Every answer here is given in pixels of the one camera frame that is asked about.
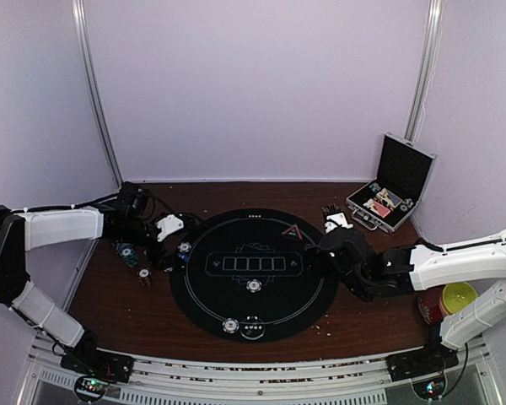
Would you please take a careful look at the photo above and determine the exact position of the red poker chip stack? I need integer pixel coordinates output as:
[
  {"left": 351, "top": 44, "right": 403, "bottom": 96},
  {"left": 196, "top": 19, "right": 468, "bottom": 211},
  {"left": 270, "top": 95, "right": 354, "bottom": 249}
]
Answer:
[{"left": 137, "top": 268, "right": 153, "bottom": 287}]

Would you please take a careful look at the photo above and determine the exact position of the aluminium front rail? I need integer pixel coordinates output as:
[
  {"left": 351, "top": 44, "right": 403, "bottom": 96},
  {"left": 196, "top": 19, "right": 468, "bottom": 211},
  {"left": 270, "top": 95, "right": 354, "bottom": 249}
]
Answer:
[{"left": 13, "top": 334, "right": 506, "bottom": 404}]

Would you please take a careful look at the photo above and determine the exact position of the red patterned bowl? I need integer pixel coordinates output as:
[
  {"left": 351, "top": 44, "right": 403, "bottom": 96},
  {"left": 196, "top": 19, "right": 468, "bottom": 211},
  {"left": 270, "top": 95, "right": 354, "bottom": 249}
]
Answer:
[{"left": 417, "top": 286, "right": 449, "bottom": 325}]

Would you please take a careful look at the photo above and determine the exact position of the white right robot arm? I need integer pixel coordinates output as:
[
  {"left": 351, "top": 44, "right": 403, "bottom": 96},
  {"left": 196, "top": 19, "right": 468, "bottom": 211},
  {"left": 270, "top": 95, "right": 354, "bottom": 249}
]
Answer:
[{"left": 305, "top": 219, "right": 506, "bottom": 373}]

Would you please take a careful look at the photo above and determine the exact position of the aluminium corner post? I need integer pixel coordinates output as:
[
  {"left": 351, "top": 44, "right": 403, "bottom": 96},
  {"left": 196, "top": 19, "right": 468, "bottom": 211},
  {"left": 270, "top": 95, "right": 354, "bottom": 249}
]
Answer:
[
  {"left": 404, "top": 0, "right": 444, "bottom": 143},
  {"left": 72, "top": 0, "right": 123, "bottom": 187}
]

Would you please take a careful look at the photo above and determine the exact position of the aluminium left corner post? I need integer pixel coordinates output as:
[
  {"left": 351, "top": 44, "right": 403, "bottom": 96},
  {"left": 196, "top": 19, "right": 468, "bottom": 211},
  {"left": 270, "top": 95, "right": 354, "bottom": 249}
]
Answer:
[{"left": 72, "top": 0, "right": 123, "bottom": 187}]

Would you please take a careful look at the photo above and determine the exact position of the red triangular button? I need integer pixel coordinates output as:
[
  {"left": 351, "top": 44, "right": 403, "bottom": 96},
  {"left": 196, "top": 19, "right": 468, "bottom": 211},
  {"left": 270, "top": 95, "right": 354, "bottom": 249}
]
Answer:
[{"left": 281, "top": 224, "right": 303, "bottom": 240}]

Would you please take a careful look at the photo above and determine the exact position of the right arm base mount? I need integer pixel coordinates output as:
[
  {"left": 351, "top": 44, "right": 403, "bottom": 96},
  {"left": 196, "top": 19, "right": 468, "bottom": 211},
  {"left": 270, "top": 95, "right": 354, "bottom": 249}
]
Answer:
[{"left": 385, "top": 348, "right": 459, "bottom": 381}]

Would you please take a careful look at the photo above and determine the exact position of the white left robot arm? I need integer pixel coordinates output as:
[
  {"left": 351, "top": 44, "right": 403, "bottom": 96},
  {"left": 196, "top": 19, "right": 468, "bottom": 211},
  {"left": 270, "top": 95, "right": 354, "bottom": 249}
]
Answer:
[{"left": 0, "top": 182, "right": 186, "bottom": 375}]

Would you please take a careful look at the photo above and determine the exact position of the blue-backed playing card deck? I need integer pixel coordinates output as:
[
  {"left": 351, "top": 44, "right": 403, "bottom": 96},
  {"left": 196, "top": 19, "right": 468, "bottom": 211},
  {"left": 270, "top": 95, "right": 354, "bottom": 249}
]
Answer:
[{"left": 111, "top": 241, "right": 128, "bottom": 255}]

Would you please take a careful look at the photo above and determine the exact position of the green 50 poker chip stack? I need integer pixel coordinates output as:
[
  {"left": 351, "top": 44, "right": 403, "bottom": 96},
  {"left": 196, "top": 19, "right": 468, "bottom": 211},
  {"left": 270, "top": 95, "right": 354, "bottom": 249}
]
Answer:
[{"left": 120, "top": 247, "right": 138, "bottom": 267}]

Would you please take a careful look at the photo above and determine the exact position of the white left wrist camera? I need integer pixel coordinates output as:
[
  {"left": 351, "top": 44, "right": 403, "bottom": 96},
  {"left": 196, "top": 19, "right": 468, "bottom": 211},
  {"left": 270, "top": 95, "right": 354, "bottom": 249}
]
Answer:
[{"left": 155, "top": 213, "right": 185, "bottom": 242}]

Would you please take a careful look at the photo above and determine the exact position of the aluminium right corner post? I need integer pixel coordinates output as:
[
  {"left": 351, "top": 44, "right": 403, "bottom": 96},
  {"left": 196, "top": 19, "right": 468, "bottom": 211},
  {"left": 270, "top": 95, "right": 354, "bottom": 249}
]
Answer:
[{"left": 404, "top": 0, "right": 444, "bottom": 143}]

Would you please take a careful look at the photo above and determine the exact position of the black round poker mat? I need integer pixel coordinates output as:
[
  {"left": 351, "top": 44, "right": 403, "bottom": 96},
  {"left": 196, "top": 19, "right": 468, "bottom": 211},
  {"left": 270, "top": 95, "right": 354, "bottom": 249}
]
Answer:
[{"left": 170, "top": 208, "right": 339, "bottom": 343}]

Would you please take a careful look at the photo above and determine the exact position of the yellow-green plastic bowl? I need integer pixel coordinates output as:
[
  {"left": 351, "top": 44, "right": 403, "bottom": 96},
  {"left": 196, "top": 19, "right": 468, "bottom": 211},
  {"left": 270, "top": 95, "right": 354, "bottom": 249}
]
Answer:
[{"left": 439, "top": 282, "right": 478, "bottom": 316}]

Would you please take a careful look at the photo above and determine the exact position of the red card deck in case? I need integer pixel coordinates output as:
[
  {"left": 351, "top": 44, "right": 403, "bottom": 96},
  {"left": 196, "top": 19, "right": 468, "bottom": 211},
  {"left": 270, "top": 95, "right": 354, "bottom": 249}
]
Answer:
[{"left": 367, "top": 199, "right": 392, "bottom": 218}]

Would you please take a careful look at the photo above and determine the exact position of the single blue-white poker chip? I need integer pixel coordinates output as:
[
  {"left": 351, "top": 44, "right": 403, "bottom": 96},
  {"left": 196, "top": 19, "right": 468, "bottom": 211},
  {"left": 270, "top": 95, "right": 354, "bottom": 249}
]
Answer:
[{"left": 178, "top": 242, "right": 191, "bottom": 253}]

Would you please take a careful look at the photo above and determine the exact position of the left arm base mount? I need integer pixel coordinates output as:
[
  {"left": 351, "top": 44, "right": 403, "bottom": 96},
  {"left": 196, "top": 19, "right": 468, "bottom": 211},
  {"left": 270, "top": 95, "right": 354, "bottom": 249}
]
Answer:
[{"left": 60, "top": 351, "right": 134, "bottom": 383}]

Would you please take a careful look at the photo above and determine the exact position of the aluminium poker chip case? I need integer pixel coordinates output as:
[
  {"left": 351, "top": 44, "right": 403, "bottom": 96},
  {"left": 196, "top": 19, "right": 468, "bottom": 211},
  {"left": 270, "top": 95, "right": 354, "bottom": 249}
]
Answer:
[{"left": 347, "top": 132, "right": 436, "bottom": 233}]

